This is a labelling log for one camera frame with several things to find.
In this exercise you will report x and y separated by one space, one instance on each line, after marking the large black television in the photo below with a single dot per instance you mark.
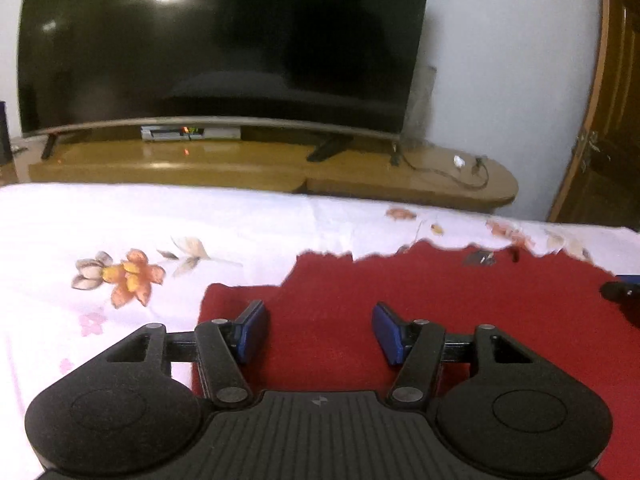
340 66

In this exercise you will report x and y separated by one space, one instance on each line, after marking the red cloth garment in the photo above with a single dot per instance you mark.
320 335

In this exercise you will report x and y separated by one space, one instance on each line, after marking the silver set-top box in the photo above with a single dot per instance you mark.
168 133

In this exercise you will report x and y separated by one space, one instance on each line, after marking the metal door handle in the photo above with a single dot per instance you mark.
587 143

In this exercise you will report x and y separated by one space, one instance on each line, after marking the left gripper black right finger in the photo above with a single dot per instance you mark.
499 367

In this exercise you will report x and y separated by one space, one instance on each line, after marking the wooden TV stand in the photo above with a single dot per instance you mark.
370 170

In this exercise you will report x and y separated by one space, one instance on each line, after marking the floral white bed sheet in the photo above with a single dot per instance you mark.
83 266

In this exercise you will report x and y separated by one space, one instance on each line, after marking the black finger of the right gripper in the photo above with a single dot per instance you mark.
624 292

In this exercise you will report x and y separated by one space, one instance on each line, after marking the brown wooden door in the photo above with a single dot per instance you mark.
607 194

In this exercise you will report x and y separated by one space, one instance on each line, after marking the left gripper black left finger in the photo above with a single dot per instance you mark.
140 363

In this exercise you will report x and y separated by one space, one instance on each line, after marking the black cylinder speaker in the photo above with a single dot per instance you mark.
6 154

